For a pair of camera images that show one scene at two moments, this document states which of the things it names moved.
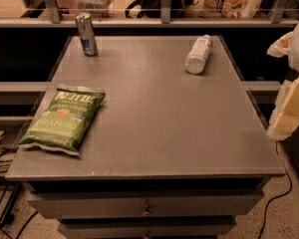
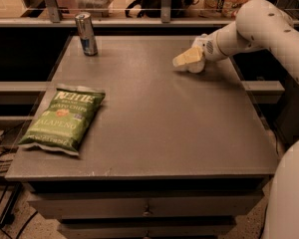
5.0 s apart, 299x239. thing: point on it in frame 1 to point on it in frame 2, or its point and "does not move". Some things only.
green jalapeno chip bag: [61, 125] does not move
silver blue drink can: [86, 31] does not move
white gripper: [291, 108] to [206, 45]
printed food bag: [233, 1] does not move
